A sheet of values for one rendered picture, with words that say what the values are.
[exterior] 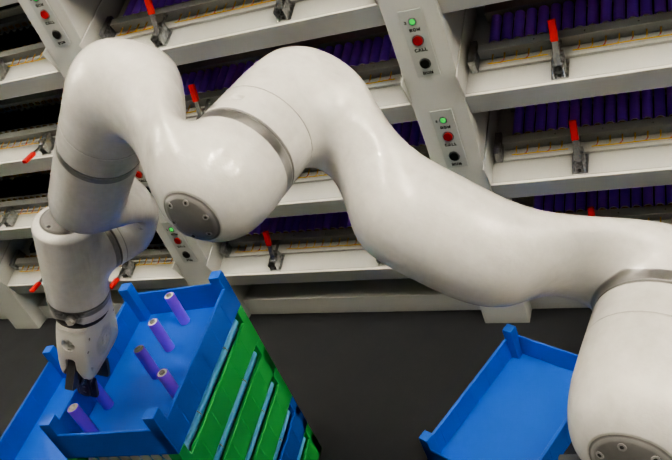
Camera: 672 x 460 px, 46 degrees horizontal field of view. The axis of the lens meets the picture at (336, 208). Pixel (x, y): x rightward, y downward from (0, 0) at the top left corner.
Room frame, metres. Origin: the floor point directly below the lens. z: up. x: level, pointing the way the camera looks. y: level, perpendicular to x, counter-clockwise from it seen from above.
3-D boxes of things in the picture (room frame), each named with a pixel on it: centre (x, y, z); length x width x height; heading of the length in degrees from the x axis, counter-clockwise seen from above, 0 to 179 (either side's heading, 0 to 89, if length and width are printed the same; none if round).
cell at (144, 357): (0.99, 0.37, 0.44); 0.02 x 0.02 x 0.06
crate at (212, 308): (0.99, 0.37, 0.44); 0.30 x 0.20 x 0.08; 155
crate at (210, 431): (0.99, 0.37, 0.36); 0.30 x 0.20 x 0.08; 155
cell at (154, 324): (1.05, 0.34, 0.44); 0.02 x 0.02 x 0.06
